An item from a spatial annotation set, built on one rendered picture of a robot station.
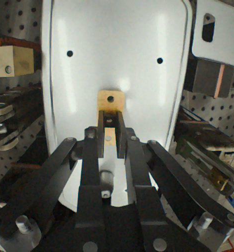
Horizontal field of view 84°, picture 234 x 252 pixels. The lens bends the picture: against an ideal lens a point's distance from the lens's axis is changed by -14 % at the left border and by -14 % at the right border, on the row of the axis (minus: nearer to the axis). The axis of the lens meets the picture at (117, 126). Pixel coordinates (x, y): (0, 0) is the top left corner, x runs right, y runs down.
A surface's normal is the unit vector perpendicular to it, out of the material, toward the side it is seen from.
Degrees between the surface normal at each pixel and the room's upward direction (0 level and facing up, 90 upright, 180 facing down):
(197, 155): 78
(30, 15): 0
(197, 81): 0
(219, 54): 0
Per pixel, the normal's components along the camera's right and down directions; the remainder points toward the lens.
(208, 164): -0.96, 0.04
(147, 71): 0.07, 0.39
